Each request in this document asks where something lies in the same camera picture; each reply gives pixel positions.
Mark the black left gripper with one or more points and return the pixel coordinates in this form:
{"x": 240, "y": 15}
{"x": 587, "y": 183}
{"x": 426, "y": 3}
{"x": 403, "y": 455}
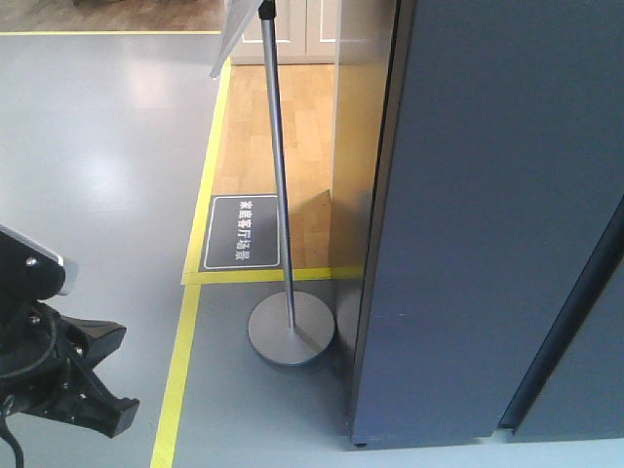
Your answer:
{"x": 39, "y": 373}

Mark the dark floor label sign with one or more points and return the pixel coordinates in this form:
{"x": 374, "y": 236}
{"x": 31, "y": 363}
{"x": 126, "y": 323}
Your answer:
{"x": 242, "y": 232}

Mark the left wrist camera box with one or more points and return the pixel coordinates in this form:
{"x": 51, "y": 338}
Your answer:
{"x": 31, "y": 270}

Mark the white double door wardrobe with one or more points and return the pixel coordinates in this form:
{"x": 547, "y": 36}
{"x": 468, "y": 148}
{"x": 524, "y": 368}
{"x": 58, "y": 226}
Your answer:
{"x": 306, "y": 33}

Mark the grey sign board stand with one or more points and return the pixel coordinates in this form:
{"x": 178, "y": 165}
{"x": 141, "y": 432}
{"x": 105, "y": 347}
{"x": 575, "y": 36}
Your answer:
{"x": 288, "y": 328}

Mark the yellow floor tape line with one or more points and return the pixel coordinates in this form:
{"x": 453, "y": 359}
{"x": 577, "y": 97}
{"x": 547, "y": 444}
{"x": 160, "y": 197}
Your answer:
{"x": 105, "y": 143}

